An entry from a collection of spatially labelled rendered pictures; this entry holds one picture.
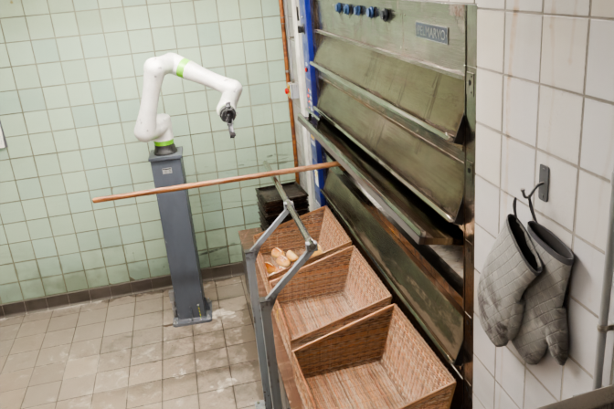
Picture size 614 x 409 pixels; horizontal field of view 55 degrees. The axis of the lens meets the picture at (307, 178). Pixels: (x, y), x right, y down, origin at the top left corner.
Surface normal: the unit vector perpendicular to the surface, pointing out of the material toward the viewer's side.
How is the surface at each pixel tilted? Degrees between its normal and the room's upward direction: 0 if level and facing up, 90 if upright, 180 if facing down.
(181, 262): 90
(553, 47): 90
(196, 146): 90
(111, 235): 90
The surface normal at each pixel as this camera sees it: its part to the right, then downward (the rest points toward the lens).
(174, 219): 0.15, 0.32
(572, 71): -0.97, 0.15
